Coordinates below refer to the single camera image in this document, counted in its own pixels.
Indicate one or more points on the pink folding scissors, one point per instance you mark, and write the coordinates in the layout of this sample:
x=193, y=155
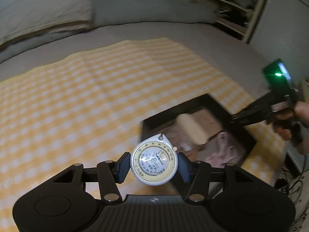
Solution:
x=225, y=152

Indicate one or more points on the beige quilted blanket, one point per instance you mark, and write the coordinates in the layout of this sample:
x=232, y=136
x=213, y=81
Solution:
x=27, y=18

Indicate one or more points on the black cardboard box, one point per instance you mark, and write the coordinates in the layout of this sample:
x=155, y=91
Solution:
x=238, y=135

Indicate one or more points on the yellow white checkered cloth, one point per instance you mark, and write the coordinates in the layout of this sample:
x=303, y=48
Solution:
x=89, y=107

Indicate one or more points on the clear plastic nail case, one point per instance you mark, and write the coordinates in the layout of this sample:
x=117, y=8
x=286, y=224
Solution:
x=178, y=138

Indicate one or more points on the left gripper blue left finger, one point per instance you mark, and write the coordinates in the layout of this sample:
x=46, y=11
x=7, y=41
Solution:
x=122, y=167

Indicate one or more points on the right shelf with bedding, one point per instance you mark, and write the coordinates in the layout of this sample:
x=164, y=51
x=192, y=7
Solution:
x=236, y=17

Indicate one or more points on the person right hand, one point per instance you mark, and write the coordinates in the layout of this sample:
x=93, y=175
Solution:
x=287, y=118

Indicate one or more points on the oval light wooden box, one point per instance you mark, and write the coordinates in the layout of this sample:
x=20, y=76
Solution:
x=192, y=129

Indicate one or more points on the square carved wooden coaster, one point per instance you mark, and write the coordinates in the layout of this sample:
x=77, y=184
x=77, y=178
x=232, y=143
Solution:
x=208, y=122

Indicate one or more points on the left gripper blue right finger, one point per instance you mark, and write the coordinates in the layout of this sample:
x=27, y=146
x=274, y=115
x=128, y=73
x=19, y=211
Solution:
x=185, y=168

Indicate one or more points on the grey duvet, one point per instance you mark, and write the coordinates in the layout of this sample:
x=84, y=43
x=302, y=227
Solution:
x=116, y=12

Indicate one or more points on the round white tape measure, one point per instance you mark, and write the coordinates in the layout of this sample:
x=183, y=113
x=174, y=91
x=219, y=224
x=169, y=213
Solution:
x=154, y=161

